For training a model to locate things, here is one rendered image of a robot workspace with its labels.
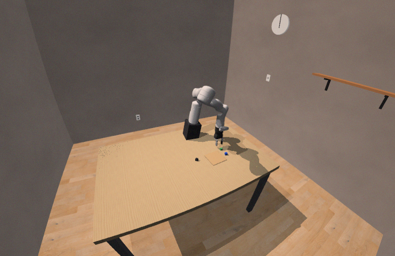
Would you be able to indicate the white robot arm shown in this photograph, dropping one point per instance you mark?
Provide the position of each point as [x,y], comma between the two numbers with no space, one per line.
[205,95]

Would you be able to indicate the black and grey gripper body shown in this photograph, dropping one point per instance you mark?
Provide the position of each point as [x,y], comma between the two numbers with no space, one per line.
[219,128]

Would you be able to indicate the tan square mat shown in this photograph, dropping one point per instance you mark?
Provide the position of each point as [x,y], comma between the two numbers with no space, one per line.
[215,157]

